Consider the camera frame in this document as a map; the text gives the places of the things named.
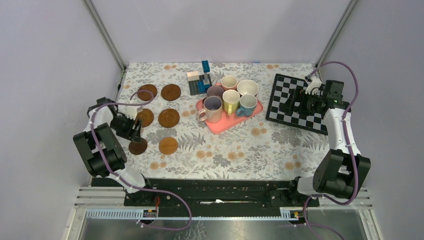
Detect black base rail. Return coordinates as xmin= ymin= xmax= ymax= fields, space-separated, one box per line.
xmin=124 ymin=178 xmax=307 ymax=218

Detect light wooden coaster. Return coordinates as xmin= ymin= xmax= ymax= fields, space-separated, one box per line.
xmin=158 ymin=137 xmax=178 ymax=155

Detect yellow mug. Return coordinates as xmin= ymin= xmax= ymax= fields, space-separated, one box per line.
xmin=222 ymin=89 xmax=241 ymax=115

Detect dark brown wooden coaster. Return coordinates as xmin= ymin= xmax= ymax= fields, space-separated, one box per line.
xmin=161 ymin=84 xmax=181 ymax=101
xmin=137 ymin=84 xmax=158 ymax=101
xmin=136 ymin=108 xmax=154 ymax=128
xmin=158 ymin=108 xmax=180 ymax=128

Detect tall pink beige mug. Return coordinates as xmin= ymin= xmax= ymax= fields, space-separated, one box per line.
xmin=197 ymin=96 xmax=223 ymax=124

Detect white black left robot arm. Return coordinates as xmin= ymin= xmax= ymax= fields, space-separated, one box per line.
xmin=73 ymin=97 xmax=155 ymax=206

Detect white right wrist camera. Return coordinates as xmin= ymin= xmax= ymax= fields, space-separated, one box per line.
xmin=305 ymin=75 xmax=322 ymax=95

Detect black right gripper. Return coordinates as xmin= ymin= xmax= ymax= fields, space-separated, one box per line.
xmin=278 ymin=88 xmax=321 ymax=117

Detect black white chessboard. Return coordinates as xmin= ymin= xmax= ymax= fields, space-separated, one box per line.
xmin=265 ymin=73 xmax=335 ymax=136

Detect building block model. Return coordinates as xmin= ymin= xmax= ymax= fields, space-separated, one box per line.
xmin=187 ymin=60 xmax=212 ymax=96

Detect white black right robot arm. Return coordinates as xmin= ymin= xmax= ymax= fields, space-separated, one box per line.
xmin=279 ymin=80 xmax=371 ymax=206

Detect blue floral mug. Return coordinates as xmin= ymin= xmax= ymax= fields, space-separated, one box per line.
xmin=236 ymin=94 xmax=258 ymax=117

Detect white cream cup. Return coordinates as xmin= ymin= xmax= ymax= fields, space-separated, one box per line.
xmin=236 ymin=79 xmax=259 ymax=97

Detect mauve mug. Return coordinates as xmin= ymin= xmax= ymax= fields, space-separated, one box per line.
xmin=206 ymin=85 xmax=225 ymax=100

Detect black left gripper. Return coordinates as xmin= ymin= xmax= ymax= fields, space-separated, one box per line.
xmin=109 ymin=113 xmax=141 ymax=143

